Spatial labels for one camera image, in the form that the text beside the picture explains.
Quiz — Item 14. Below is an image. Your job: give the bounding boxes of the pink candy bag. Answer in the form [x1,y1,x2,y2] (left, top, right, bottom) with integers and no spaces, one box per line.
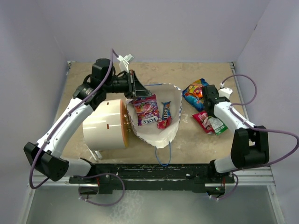
[130,94,160,126]

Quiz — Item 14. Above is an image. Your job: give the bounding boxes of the orange snack bag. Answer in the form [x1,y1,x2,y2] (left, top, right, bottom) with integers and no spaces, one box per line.
[192,86,203,98]

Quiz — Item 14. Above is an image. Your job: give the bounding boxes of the white cylindrical container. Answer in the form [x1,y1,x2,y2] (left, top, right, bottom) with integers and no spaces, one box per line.
[83,99,129,152]

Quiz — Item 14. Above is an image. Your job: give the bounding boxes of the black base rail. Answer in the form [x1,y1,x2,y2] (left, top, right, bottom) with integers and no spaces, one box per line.
[41,163,260,194]

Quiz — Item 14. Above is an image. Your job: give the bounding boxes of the magenta red snack bag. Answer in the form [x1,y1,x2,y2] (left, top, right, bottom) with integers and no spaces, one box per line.
[192,111,215,134]

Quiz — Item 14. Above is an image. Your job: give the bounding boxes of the green snack bag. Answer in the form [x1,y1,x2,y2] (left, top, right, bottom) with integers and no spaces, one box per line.
[209,116,228,135]

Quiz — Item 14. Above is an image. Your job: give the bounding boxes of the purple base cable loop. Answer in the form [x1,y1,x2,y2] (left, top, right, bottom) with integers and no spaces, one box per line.
[78,174,126,207]

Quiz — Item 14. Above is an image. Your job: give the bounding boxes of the small red snack bag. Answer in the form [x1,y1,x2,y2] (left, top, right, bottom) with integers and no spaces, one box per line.
[157,116,172,129]

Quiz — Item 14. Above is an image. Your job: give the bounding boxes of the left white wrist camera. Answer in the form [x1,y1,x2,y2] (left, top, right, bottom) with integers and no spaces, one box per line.
[117,54,134,73]

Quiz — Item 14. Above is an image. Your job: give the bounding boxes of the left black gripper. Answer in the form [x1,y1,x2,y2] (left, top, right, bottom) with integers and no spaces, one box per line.
[104,70,152,99]

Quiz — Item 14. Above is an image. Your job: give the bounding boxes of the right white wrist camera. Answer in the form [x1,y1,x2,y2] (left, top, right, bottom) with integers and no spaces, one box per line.
[218,82,233,99]

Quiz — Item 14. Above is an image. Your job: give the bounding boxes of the aluminium frame rail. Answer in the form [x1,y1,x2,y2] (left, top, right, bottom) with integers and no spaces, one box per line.
[28,167,276,187]

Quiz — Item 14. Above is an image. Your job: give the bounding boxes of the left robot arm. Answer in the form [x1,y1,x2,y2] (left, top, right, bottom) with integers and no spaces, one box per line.
[24,55,151,183]

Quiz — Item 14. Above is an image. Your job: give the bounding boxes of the blue chocolate candy bag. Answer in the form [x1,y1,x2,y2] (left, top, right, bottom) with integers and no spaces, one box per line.
[162,101,171,120]

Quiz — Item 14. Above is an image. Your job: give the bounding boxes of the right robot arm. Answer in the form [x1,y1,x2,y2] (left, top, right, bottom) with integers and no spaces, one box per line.
[202,85,269,182]

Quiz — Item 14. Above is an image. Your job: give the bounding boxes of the blue checkered paper bag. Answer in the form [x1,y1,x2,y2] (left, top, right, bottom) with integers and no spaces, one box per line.
[126,84,182,151]

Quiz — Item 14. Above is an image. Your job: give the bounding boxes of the blue snack bag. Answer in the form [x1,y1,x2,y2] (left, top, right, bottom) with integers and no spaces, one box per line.
[182,78,209,112]

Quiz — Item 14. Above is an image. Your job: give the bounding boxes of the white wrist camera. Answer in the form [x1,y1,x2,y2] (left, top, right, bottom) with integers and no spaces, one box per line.
[218,82,233,99]
[117,54,134,73]

